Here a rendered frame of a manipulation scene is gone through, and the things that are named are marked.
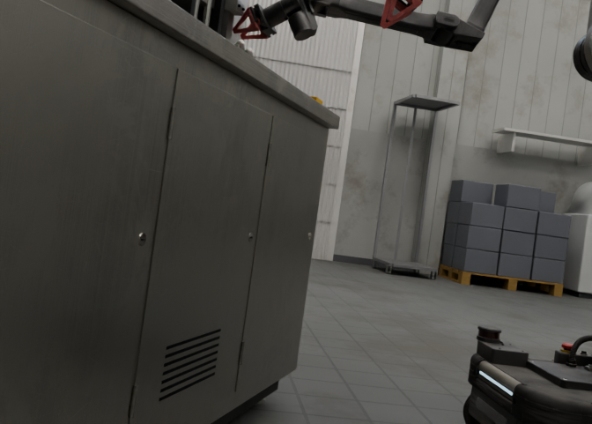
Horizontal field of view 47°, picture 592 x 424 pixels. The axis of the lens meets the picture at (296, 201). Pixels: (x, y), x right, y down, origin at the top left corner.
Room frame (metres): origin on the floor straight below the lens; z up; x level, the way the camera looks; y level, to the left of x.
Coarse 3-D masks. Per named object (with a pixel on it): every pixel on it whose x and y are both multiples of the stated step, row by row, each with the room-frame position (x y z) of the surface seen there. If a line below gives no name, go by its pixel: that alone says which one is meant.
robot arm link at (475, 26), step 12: (480, 0) 1.97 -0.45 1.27; (492, 0) 1.98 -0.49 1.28; (480, 12) 1.96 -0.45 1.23; (492, 12) 1.98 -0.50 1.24; (468, 24) 1.92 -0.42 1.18; (480, 24) 1.94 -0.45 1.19; (444, 36) 1.93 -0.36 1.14; (456, 36) 1.92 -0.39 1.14; (468, 36) 1.91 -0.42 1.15; (480, 36) 1.92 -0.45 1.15; (456, 48) 1.98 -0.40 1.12; (468, 48) 1.97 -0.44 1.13
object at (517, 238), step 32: (480, 192) 7.71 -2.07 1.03; (512, 192) 7.35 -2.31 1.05; (544, 192) 7.80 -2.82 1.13; (448, 224) 7.96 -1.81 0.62; (480, 224) 7.32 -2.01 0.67; (512, 224) 7.35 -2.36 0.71; (544, 224) 7.40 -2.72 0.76; (448, 256) 7.82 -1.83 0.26; (480, 256) 7.32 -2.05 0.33; (512, 256) 7.36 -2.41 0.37; (544, 256) 7.41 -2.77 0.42; (512, 288) 7.36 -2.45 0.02; (544, 288) 7.75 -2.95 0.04
